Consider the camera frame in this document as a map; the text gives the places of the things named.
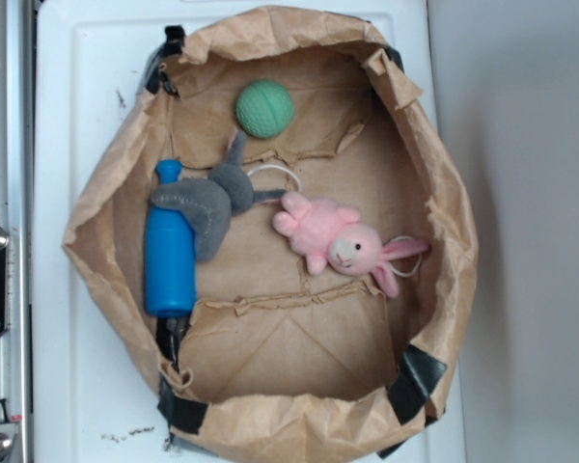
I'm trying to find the green textured rubber ball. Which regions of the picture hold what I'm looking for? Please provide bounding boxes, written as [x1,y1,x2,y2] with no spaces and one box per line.
[235,79,295,139]

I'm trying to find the pink plush bunny toy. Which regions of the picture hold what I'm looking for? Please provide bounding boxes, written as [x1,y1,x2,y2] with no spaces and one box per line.
[273,191,429,298]

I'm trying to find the grey plush mouse toy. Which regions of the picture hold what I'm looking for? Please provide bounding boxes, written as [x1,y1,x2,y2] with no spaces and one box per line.
[152,130,285,262]

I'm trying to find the blue plastic toy bottle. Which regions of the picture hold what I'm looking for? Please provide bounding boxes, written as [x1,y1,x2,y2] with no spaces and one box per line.
[143,159,197,318]

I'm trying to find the aluminium frame rail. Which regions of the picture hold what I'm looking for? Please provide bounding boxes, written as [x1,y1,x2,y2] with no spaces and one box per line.
[0,1,35,462]

